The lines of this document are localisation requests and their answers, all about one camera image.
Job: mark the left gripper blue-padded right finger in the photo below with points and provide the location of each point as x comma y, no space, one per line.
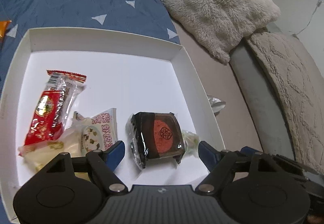
220,165

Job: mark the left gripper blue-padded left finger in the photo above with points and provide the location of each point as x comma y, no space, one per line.
101,167

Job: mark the orange snack stick packet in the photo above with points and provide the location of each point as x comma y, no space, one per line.
3,28

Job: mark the white pink-lettered snack packet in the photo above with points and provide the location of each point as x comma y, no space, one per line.
98,132

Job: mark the small green-white candy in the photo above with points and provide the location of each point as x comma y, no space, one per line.
191,142

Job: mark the dark brown cake packet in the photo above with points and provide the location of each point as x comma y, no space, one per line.
155,136

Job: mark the crumpled silver wrapper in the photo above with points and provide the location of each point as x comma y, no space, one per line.
216,104

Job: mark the cream yellow snack packet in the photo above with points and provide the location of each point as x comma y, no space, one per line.
40,154

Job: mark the red wrapped snack packet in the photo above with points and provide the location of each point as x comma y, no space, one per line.
54,105

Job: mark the white cardboard box tray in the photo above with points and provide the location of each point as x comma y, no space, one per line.
125,71

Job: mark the beige textured rug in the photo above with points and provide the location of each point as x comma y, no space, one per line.
298,84

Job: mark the blue quilt with triangles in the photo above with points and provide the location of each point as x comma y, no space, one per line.
143,17

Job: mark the fluffy white cushion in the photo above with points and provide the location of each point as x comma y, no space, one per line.
219,25

